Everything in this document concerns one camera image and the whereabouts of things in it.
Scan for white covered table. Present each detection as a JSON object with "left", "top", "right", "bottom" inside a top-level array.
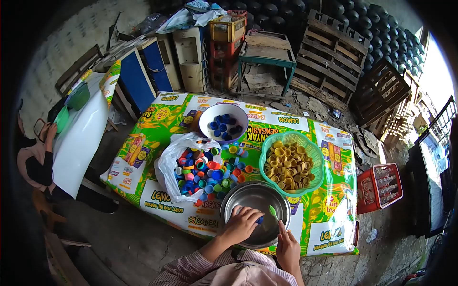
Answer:
[{"left": 52, "top": 60, "right": 122, "bottom": 199}]

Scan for person's body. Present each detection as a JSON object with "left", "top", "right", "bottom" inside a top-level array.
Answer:
[{"left": 150, "top": 248, "right": 299, "bottom": 286}]

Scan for stack of black drums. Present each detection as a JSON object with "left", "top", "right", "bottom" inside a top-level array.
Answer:
[{"left": 215, "top": 0, "right": 427, "bottom": 77}]

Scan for stack of plastic crates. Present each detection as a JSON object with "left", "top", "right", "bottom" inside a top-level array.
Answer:
[{"left": 209, "top": 10, "right": 248, "bottom": 91}]

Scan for dark green plastic basin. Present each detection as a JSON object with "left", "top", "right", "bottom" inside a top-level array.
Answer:
[{"left": 65, "top": 82, "right": 91, "bottom": 111}]

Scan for person's right fingers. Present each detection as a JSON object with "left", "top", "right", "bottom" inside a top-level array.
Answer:
[{"left": 276, "top": 220, "right": 291, "bottom": 241}]

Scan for white plastic bag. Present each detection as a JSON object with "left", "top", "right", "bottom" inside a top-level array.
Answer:
[{"left": 154, "top": 132, "right": 223, "bottom": 204}]

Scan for pile of mixed colour caps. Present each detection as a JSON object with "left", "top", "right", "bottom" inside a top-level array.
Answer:
[{"left": 173, "top": 140, "right": 255, "bottom": 201}]

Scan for person's right hand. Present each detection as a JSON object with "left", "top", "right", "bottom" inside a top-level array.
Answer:
[{"left": 275, "top": 220, "right": 301, "bottom": 267}]

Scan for person's left hand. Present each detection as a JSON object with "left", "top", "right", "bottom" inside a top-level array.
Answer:
[{"left": 219, "top": 205, "right": 265, "bottom": 246}]

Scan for dark wooden pallet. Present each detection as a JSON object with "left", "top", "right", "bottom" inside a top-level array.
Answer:
[{"left": 349, "top": 59, "right": 420, "bottom": 145}]

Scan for green printed banner table cover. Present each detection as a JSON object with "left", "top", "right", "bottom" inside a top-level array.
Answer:
[{"left": 100, "top": 91, "right": 360, "bottom": 257}]

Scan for green framed wooden table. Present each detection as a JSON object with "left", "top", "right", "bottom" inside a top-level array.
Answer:
[{"left": 236, "top": 30, "right": 297, "bottom": 101}]

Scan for beige water dispenser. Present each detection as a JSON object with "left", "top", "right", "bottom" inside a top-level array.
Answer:
[{"left": 172, "top": 26, "right": 209, "bottom": 94}]

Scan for light green plastic basin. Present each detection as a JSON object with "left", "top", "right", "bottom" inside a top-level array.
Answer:
[{"left": 54, "top": 105, "right": 69, "bottom": 134}]

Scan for black metal gate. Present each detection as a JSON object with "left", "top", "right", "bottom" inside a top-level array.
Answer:
[{"left": 404, "top": 96, "right": 458, "bottom": 239}]

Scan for red crate with bottles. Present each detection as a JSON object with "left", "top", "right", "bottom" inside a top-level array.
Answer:
[{"left": 356, "top": 163, "right": 404, "bottom": 215}]

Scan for person's left fingers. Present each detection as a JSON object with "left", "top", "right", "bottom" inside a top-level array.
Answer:
[{"left": 233, "top": 205, "right": 265, "bottom": 226}]

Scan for pile of yellow caps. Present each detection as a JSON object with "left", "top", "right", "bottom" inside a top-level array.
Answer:
[{"left": 264, "top": 140, "right": 316, "bottom": 191}]

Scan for green plastic basket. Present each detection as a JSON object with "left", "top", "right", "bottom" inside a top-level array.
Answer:
[{"left": 258, "top": 130, "right": 326, "bottom": 198}]

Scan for steel bowl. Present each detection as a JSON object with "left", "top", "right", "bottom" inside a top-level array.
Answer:
[{"left": 219, "top": 180, "right": 292, "bottom": 250}]

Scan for blue cabinet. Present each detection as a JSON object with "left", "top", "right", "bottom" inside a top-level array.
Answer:
[{"left": 116, "top": 37, "right": 174, "bottom": 115}]

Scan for white bowl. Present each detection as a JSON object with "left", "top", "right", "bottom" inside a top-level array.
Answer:
[{"left": 198, "top": 103, "right": 250, "bottom": 145}]

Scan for pile of plastic bags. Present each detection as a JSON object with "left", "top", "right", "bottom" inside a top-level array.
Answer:
[{"left": 134, "top": 0, "right": 228, "bottom": 36}]

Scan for leaning wooden pallet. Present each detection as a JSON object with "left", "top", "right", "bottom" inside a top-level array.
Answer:
[{"left": 289, "top": 9, "right": 371, "bottom": 112}]

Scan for heap of dark blue caps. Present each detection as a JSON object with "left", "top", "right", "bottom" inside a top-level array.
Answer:
[{"left": 210, "top": 114, "right": 244, "bottom": 141}]

